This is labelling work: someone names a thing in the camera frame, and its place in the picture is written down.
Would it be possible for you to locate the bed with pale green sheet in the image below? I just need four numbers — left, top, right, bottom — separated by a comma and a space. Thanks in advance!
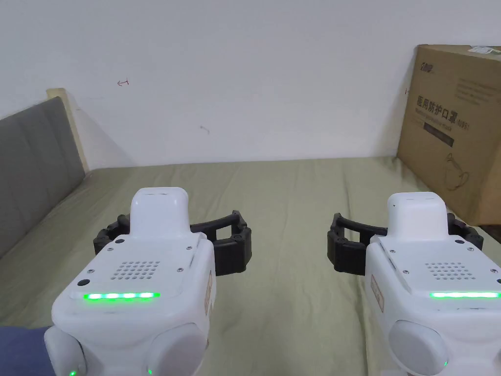
0, 156, 501, 376

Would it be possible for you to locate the dark blue garment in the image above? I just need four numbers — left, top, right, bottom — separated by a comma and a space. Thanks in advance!
0, 325, 54, 376

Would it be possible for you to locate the grey padded headboard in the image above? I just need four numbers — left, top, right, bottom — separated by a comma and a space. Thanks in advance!
0, 96, 89, 259

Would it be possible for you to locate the brown cardboard carton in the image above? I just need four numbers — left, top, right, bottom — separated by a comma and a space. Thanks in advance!
397, 44, 501, 227

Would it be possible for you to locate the beige wooden board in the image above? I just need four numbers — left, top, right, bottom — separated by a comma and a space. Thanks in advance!
46, 88, 91, 173

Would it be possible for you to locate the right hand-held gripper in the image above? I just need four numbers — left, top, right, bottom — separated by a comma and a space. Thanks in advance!
327, 191, 501, 376

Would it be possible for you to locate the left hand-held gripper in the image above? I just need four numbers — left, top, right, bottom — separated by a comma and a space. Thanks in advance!
44, 188, 252, 376

